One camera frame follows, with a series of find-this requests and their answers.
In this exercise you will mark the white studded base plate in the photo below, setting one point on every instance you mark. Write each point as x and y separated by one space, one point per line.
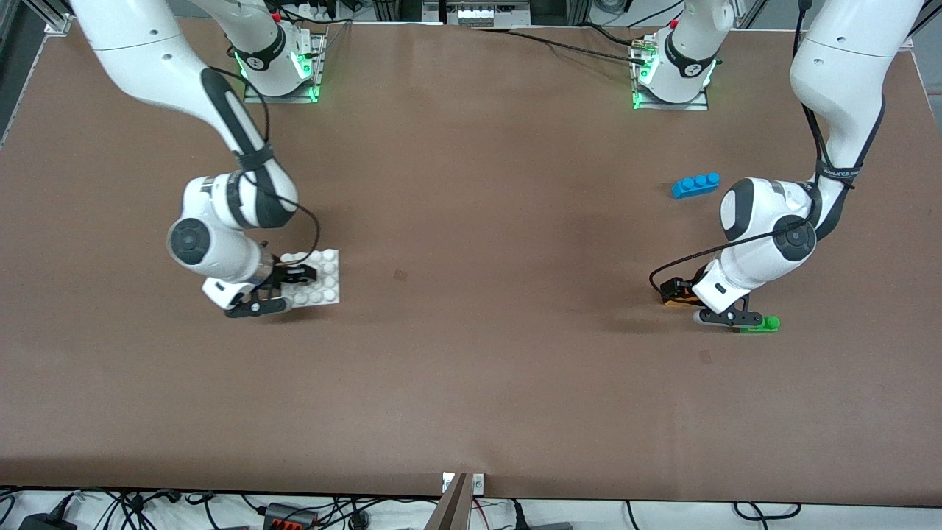
324 276

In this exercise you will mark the blue three-stud toy block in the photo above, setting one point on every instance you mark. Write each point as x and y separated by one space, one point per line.
695 186

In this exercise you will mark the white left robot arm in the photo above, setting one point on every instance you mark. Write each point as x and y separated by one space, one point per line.
846 66

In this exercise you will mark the yellow two-stud toy block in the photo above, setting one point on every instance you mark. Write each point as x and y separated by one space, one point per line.
675 299

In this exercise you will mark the black box orange terminals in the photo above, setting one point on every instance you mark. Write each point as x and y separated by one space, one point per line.
283 517

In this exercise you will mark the grey flat box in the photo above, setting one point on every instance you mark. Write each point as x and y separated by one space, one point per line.
552 526

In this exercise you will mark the black power adapter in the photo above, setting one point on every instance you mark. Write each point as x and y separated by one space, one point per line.
44 524

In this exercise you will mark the green two-stud toy block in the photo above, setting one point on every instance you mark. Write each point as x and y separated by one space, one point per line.
767 324

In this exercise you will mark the small white bracket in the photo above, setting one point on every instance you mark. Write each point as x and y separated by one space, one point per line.
478 483
447 483

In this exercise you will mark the aluminium frame profile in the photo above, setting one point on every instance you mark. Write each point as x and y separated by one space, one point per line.
931 15
55 22

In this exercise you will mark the grey power strip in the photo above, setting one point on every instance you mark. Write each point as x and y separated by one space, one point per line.
486 15

